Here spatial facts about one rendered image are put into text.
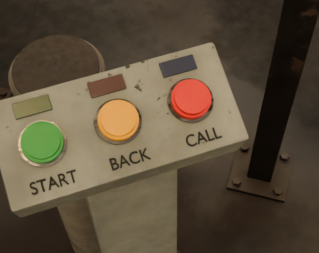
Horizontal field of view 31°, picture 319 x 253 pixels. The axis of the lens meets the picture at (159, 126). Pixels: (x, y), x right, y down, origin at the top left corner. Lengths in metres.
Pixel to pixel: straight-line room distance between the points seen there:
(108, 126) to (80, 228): 0.46
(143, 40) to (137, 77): 0.87
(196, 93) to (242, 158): 0.68
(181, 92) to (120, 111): 0.06
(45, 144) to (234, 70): 0.89
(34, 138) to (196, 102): 0.16
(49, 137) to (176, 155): 0.12
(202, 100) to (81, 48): 0.22
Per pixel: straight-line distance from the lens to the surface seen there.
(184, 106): 0.55
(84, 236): 1.01
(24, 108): 0.56
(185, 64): 0.58
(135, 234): 0.71
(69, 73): 0.71
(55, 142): 0.54
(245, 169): 1.22
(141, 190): 0.61
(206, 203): 1.18
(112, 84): 0.57
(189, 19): 1.49
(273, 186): 1.20
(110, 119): 0.54
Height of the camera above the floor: 1.06
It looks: 56 degrees down
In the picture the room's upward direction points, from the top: 2 degrees counter-clockwise
